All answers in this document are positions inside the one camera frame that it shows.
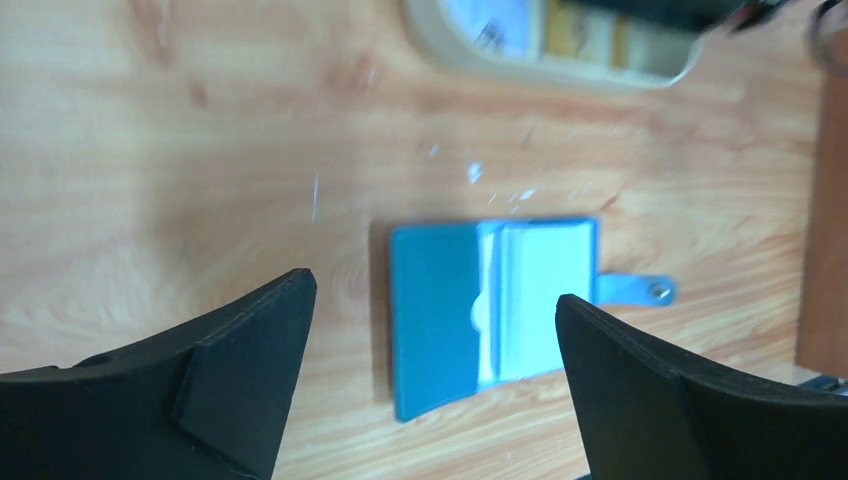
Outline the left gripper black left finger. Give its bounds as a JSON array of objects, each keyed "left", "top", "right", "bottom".
[{"left": 1, "top": 269, "right": 317, "bottom": 479}]

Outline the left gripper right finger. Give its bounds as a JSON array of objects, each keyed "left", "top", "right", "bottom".
[{"left": 555, "top": 295, "right": 847, "bottom": 479}]

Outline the blue card holder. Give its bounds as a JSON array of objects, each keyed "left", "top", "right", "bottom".
[{"left": 389, "top": 217, "right": 677, "bottom": 423}]

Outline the beige oval tray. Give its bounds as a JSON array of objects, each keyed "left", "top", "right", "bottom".
[{"left": 401, "top": 0, "right": 704, "bottom": 93}]

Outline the card in tray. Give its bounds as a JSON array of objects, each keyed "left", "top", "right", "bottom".
[{"left": 440, "top": 0, "right": 541, "bottom": 59}]

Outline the wooden compartment organizer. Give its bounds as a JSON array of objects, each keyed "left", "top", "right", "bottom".
[{"left": 796, "top": 75, "right": 847, "bottom": 378}]

